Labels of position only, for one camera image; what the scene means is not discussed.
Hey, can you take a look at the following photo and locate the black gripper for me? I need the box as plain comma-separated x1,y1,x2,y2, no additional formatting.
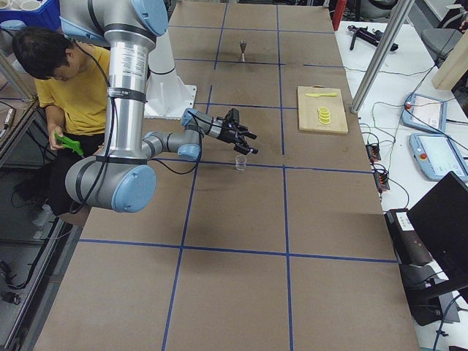
217,123,258,154

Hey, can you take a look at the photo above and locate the clear glass shaker cup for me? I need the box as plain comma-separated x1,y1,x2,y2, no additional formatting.
235,154,247,171

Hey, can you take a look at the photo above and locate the steel jigger measuring cup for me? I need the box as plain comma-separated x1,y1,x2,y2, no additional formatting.
239,40,247,62

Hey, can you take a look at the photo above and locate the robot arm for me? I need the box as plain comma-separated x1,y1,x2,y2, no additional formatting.
60,1,253,213

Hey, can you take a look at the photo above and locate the wooden cutting board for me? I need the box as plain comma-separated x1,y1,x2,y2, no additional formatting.
297,86,348,135

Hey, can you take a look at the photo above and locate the yellow plastic knife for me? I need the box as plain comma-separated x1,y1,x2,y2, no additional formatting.
304,92,338,98

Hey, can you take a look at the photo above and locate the black handheld controller tool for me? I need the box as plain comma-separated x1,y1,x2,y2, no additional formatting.
347,25,384,50

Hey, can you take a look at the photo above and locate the far blue teach pendant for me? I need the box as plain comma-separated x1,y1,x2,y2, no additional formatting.
401,93,448,133

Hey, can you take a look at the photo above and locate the blue teach pendant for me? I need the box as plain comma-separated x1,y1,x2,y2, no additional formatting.
409,133,467,182
401,93,448,133

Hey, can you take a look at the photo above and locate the person in yellow shirt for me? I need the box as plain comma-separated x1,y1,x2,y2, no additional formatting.
12,26,110,227

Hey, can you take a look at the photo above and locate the near blue teach pendant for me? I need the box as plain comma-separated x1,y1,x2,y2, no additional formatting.
409,133,467,182

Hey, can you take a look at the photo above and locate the black box with label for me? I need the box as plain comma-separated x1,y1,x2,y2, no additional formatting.
385,208,432,267

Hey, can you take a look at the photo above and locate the black monitor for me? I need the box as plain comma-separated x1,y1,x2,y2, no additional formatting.
408,171,467,285

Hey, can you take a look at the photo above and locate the grey office chair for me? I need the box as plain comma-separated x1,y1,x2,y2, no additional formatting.
420,1,467,67

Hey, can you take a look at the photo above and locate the wooden plank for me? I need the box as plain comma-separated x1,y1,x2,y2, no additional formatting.
431,31,468,91

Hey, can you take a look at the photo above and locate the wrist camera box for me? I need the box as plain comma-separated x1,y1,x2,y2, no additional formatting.
224,108,240,128

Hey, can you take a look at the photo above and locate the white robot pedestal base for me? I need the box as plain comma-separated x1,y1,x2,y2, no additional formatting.
144,31,197,119

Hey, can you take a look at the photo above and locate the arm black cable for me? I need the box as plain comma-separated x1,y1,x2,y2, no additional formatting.
72,39,205,215

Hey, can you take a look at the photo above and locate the aluminium frame post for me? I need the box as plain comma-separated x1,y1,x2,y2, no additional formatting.
350,0,415,114

